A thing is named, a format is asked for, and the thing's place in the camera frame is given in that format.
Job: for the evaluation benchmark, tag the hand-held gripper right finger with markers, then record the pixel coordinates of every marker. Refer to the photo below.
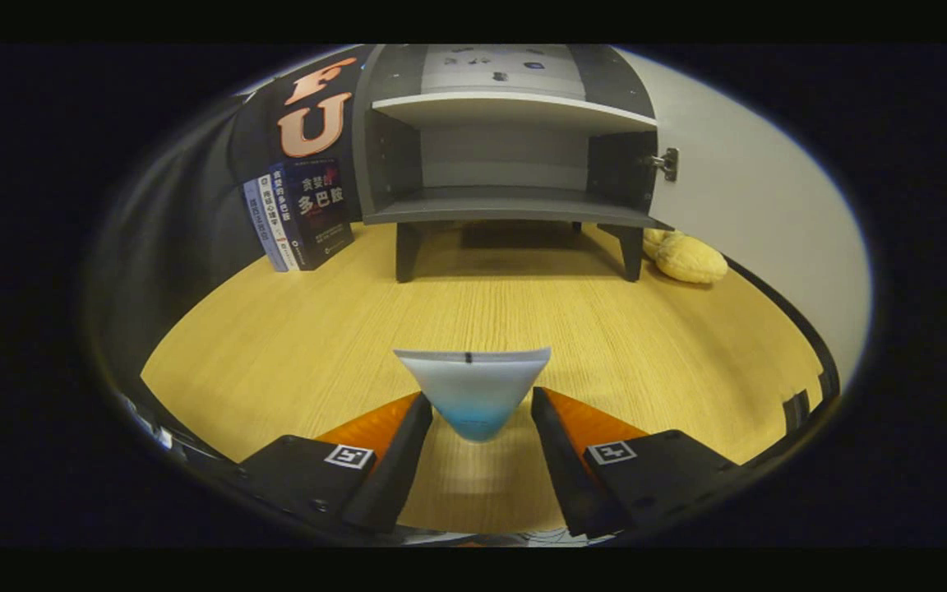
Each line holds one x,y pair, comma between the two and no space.
560,469

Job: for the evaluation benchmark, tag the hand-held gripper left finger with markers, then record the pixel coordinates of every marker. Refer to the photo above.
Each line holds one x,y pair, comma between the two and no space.
395,469

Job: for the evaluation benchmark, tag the white and blue tube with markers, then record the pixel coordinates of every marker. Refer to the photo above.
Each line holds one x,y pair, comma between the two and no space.
473,386

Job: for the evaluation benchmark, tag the white cabinet door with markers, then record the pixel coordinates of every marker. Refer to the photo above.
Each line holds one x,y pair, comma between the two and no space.
753,205

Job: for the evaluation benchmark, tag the yellow plush toy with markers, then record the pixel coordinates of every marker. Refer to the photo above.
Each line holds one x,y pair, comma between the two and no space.
691,259

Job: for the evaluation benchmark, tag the dark blue book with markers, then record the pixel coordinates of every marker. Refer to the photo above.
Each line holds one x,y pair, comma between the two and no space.
321,214

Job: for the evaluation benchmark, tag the pale blue book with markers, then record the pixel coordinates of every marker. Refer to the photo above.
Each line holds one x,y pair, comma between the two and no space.
258,222

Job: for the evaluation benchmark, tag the grey cabinet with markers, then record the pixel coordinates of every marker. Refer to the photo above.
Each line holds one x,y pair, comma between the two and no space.
506,160

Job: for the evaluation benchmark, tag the metal door hinge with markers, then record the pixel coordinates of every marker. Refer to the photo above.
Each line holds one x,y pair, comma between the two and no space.
668,163

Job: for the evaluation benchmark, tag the black backdrop cloth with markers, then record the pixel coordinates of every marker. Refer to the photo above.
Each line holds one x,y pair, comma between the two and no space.
194,205

